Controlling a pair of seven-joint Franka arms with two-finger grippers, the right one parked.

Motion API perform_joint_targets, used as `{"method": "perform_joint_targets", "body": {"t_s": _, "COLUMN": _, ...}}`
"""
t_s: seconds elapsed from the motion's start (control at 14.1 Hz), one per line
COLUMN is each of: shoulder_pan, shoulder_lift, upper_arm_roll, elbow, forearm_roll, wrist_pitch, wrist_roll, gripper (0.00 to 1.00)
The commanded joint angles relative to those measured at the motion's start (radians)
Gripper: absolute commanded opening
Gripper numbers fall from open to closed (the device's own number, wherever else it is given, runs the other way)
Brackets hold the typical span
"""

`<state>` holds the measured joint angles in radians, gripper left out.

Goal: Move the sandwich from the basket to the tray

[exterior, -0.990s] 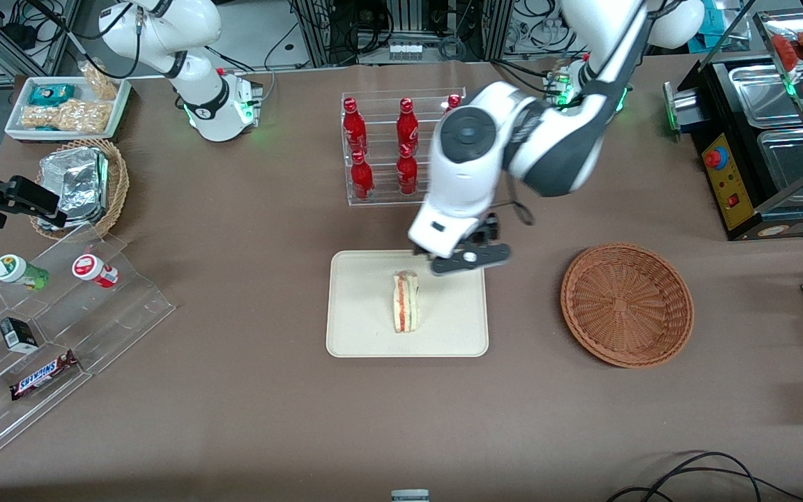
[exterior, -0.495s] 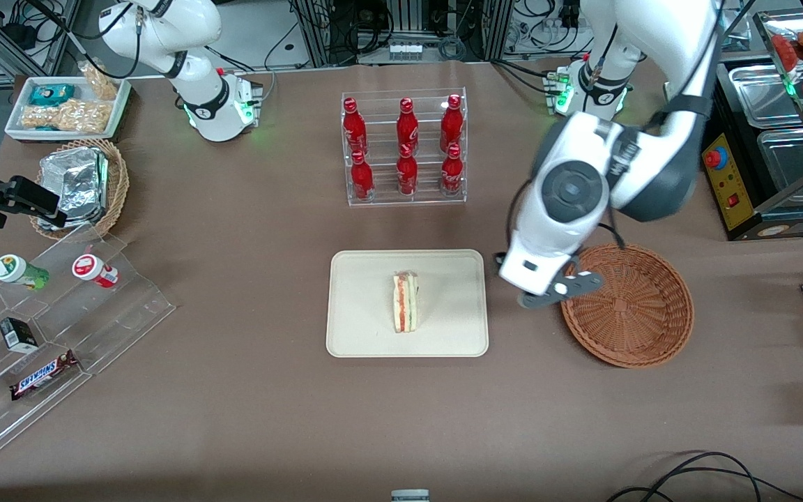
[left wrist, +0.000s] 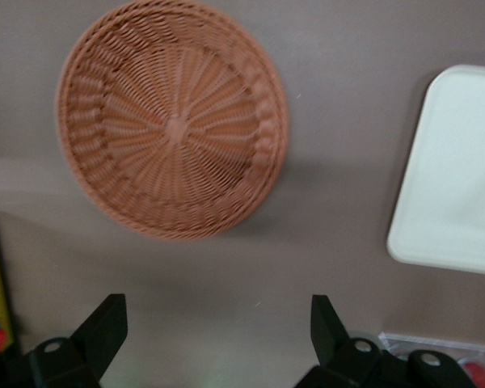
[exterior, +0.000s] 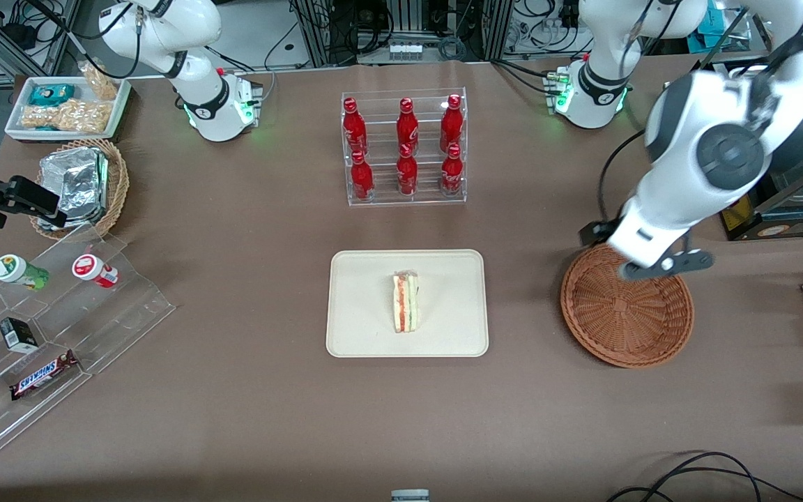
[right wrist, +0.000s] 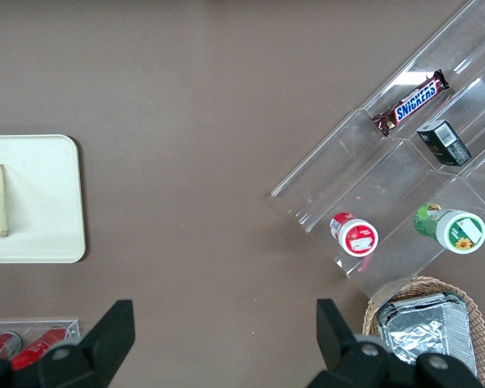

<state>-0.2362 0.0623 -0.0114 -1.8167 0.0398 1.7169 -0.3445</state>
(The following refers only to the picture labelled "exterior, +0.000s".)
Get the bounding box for triangular sandwich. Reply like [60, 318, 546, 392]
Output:
[392, 271, 420, 334]

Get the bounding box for tan oval wicker basket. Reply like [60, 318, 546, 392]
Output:
[29, 138, 130, 241]

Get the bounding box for brown round wicker basket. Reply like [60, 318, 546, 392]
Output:
[560, 242, 695, 369]

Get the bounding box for white rectangular snack tray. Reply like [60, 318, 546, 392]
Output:
[4, 75, 132, 142]

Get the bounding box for cream plastic tray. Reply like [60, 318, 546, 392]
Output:
[326, 249, 489, 358]

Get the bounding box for silver foil wrapped pack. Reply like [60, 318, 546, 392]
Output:
[36, 199, 111, 232]
[38, 146, 108, 213]

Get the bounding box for green capped small bottle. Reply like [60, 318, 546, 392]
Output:
[0, 254, 50, 291]

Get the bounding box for large clear peanut bag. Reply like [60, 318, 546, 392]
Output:
[20, 99, 113, 134]

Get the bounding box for red capped small bottle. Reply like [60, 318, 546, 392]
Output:
[71, 254, 120, 289]

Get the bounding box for teal snack packet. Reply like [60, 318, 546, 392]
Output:
[29, 84, 76, 107]

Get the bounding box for small black carton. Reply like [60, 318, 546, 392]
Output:
[0, 317, 40, 353]

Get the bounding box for small clear peanut bag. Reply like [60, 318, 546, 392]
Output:
[79, 61, 120, 101]

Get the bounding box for clear acrylic stepped display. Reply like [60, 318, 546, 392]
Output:
[0, 223, 177, 471]

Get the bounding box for red cola bottle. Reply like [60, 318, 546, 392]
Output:
[351, 150, 375, 203]
[342, 98, 369, 155]
[441, 143, 464, 197]
[396, 143, 418, 197]
[440, 94, 464, 151]
[396, 98, 420, 151]

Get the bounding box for Snickers chocolate bar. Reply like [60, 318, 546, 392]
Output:
[10, 349, 80, 402]

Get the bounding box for clear acrylic bottle rack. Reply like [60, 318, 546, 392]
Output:
[341, 87, 468, 207]

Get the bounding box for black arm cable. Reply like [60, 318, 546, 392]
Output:
[596, 128, 650, 225]

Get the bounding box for black floor cable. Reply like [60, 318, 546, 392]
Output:
[641, 451, 765, 502]
[606, 466, 803, 502]

